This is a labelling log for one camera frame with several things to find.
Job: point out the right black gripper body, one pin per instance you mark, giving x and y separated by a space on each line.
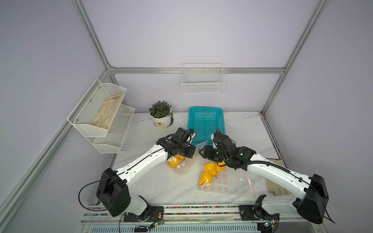
214 154

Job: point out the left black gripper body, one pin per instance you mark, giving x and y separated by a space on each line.
186 151

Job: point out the clear zip-top bag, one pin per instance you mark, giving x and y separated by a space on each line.
181 165
227 182

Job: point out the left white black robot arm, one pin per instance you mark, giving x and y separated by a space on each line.
114 186

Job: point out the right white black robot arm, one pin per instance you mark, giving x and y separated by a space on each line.
308 194

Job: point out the orange yellow pear left bag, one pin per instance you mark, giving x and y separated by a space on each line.
180 157

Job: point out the yellow pear right bag top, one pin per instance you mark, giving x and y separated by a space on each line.
220 166

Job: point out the yellow pear right bag bottom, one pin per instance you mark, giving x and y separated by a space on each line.
206 178

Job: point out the potted green plant white pot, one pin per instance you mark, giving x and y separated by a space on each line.
161 114

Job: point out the teal plastic basket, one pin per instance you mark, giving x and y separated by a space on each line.
205 121

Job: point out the beige work glove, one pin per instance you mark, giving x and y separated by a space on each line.
276 189

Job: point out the white mesh lower shelf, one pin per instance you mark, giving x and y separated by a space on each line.
117 132

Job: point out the white mesh shelf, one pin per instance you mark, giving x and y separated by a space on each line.
84 117
117 132

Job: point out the beige cloth in shelf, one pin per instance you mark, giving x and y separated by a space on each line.
107 111

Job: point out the white mesh upper shelf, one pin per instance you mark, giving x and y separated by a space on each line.
84 117

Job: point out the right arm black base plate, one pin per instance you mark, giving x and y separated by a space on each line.
252 212

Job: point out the white wire wall basket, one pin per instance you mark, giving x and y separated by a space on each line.
202 78

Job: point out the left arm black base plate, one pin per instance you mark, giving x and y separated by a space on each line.
151 214

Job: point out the aluminium rail with coloured beads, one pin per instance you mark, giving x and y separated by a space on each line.
211 213

